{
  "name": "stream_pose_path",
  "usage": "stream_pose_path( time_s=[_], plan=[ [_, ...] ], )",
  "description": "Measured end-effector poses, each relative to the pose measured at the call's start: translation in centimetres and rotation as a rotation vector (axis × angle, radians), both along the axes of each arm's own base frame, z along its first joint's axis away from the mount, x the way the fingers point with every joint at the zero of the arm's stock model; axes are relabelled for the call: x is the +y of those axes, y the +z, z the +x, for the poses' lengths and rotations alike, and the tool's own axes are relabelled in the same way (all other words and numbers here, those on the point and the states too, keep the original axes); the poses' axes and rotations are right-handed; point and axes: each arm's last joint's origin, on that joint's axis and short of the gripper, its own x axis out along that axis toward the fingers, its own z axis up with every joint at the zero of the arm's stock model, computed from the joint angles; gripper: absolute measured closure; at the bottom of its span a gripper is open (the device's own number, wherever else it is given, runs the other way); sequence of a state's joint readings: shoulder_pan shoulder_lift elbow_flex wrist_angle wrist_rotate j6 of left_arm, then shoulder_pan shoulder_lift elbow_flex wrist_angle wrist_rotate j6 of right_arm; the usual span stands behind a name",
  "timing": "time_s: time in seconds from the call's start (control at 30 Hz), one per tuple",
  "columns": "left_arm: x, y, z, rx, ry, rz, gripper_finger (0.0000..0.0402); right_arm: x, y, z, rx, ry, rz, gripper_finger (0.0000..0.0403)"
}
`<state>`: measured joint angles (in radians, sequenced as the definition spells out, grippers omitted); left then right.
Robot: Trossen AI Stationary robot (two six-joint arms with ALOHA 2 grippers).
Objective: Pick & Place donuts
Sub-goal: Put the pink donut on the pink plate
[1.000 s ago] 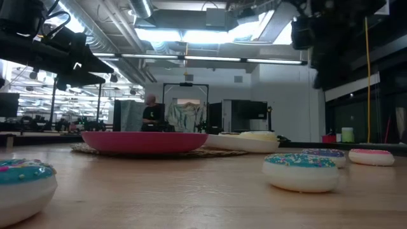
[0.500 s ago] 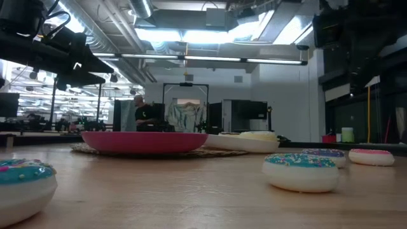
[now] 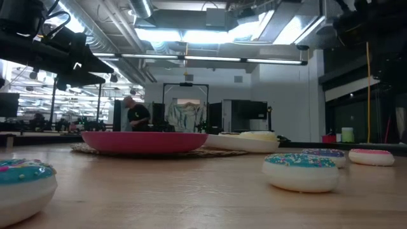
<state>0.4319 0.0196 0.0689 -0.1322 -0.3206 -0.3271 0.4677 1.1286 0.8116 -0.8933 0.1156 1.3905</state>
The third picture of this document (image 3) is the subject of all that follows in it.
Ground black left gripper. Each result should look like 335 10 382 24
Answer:
41 31 114 92

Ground small light-blue-iced donut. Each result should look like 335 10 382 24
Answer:
261 153 340 193
0 158 59 228

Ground large white-iced donut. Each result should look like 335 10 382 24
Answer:
238 130 278 142

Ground small dark-blue-iced donut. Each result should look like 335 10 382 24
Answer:
301 148 347 169

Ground small pink-iced donut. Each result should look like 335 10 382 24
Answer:
348 148 396 167

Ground grey fabric panel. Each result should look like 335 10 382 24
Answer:
113 99 131 132

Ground person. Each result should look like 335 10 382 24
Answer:
123 96 151 132

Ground black monitor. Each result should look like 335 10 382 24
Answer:
0 92 20 118

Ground round red plate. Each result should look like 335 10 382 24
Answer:
81 131 209 155

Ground draped grey-green cloth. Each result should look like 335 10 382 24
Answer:
167 101 207 133

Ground long ceiling light strip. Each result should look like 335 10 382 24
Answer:
92 52 308 66

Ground round woven wicker placemat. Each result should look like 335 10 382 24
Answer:
70 142 249 159

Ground black cabinet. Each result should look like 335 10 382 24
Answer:
208 99 270 133

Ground round white plate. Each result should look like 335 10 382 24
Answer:
203 133 280 154

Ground green and white jar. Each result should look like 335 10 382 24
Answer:
341 127 355 143

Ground black gantry frame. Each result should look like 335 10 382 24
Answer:
162 82 210 133
50 76 103 131

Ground silver ventilation duct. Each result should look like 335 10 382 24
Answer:
128 0 154 19

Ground black aluminium table frame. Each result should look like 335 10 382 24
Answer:
0 133 407 156

